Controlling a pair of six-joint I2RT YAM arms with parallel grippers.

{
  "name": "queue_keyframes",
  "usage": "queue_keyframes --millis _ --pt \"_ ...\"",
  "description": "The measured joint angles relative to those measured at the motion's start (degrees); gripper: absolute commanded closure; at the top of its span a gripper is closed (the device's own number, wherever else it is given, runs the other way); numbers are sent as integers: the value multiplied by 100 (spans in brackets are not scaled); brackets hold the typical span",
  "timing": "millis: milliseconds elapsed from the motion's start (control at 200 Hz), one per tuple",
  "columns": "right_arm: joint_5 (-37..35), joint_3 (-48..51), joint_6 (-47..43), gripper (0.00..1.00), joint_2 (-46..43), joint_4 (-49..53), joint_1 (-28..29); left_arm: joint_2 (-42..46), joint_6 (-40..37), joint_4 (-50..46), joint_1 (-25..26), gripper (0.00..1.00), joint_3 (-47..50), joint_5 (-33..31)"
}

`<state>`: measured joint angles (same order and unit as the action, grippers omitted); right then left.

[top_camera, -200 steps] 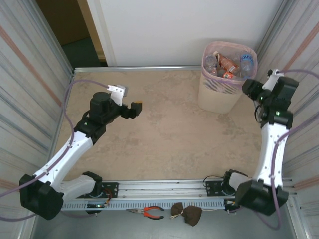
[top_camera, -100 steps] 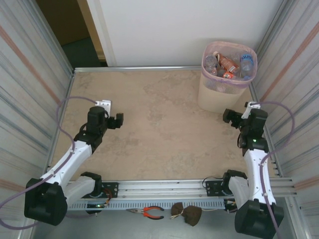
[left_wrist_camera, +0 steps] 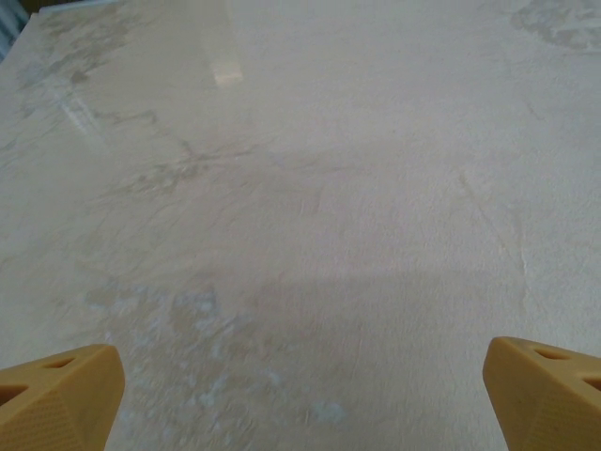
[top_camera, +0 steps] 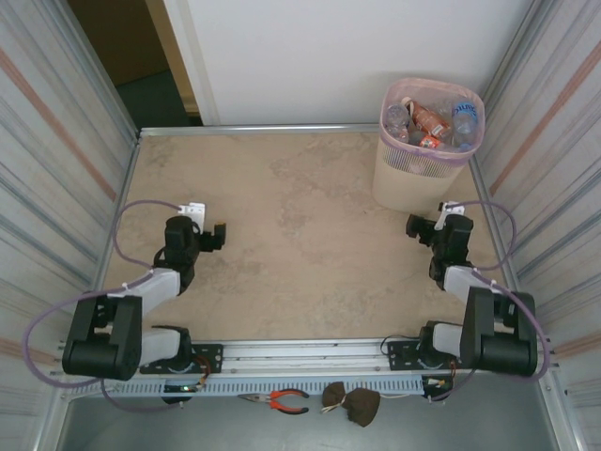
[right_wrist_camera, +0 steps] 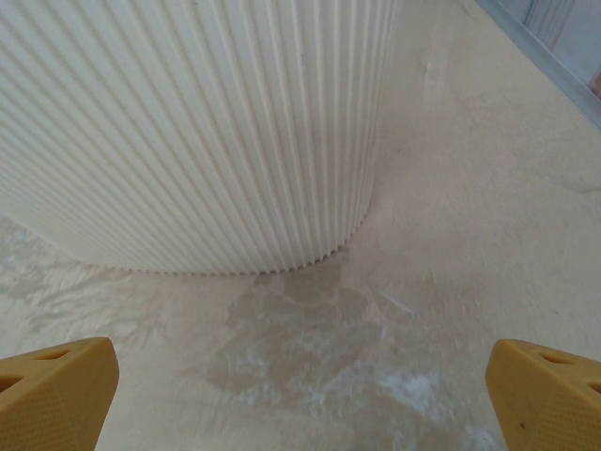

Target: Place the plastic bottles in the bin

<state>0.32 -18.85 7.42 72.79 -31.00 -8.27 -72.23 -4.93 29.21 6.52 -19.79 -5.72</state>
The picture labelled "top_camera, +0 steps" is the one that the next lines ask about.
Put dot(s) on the clear bottle orange label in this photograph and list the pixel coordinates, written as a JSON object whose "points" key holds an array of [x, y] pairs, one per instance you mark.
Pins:
{"points": [[429, 142]]}

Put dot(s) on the brown chocolate drink bottle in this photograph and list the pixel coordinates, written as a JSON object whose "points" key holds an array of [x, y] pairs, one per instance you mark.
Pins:
{"points": [[425, 119]]}

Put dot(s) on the large clear bottle no label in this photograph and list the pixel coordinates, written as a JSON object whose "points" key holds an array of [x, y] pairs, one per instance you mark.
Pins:
{"points": [[396, 119]]}

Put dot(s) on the clear bottle light blue label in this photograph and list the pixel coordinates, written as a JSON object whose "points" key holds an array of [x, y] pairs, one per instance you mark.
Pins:
{"points": [[465, 115]]}

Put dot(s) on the beige plastic waste bin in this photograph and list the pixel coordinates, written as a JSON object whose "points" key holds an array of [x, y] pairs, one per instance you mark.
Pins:
{"points": [[404, 188]]}

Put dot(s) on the corrugated metal side panel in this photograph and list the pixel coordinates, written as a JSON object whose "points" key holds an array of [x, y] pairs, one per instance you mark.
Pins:
{"points": [[577, 188], [47, 141]]}

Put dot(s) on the black electronics board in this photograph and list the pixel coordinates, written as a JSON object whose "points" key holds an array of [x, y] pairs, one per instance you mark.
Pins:
{"points": [[439, 383], [180, 389]]}

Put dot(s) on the brown cloth pouch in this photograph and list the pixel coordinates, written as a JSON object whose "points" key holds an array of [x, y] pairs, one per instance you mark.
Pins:
{"points": [[364, 406]]}

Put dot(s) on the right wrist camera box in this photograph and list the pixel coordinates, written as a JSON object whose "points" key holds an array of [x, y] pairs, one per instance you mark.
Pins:
{"points": [[441, 216]]}

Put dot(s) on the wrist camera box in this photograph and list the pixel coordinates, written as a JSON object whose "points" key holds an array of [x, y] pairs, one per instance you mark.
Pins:
{"points": [[195, 211], [441, 216]]}

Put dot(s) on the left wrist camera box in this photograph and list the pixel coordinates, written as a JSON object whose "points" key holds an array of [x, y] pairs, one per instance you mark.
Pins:
{"points": [[195, 211]]}

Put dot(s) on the aluminium table side rail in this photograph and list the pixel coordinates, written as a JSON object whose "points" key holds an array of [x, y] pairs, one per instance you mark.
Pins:
{"points": [[136, 148], [478, 176]]}

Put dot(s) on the aluminium table end rail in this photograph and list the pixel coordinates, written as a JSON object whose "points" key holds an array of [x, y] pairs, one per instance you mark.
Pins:
{"points": [[258, 129]]}

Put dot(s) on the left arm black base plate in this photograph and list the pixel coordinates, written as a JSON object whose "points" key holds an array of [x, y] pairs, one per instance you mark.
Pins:
{"points": [[211, 354]]}

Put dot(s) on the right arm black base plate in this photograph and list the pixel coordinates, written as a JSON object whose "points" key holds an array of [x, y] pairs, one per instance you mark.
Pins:
{"points": [[399, 352]]}

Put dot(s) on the aluminium mounting rail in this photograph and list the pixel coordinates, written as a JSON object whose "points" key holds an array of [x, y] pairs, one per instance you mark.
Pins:
{"points": [[305, 354]]}

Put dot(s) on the white and tan door frame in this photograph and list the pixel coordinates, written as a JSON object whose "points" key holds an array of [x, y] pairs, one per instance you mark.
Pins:
{"points": [[196, 70]]}

